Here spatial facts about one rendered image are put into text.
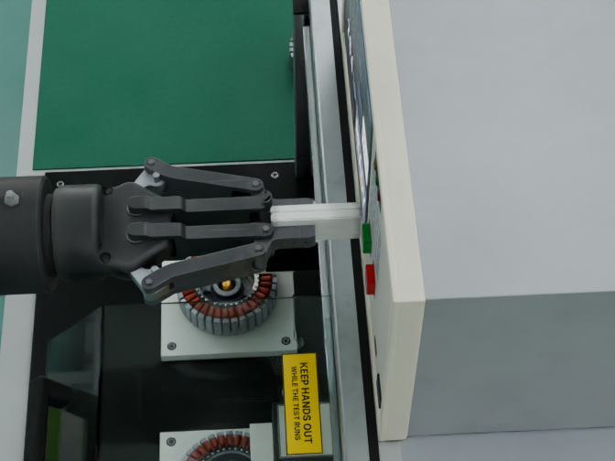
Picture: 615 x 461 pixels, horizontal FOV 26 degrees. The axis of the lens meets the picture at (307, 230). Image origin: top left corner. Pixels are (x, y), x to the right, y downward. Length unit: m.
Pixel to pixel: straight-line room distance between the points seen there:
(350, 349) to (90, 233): 0.23
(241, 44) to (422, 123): 0.85
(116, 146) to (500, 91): 0.79
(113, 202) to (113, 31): 0.79
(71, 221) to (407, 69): 0.28
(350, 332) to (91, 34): 0.84
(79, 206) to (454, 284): 0.30
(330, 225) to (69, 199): 0.20
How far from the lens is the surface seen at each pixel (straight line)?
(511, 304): 0.90
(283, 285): 1.52
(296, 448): 1.10
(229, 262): 1.01
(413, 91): 0.99
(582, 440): 1.07
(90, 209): 1.02
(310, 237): 1.03
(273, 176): 1.62
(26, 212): 1.02
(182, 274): 1.01
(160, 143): 1.69
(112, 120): 1.72
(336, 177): 1.19
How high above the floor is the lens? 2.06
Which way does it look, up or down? 55 degrees down
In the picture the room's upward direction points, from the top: straight up
